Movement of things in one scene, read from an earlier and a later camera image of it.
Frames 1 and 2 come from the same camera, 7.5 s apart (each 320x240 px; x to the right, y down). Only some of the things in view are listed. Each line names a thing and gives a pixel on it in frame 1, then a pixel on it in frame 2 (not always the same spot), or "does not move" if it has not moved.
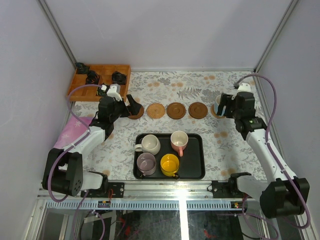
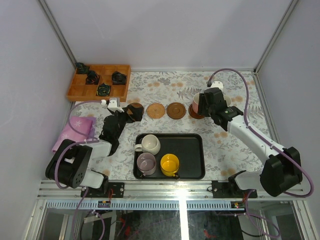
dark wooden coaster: [176, 110] does not move
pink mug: [179, 139] to [195, 102]
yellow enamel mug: [169, 164] does not move
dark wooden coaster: [197, 110] does not move
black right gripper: [226, 100] to [202, 102]
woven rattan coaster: [155, 110] does not move
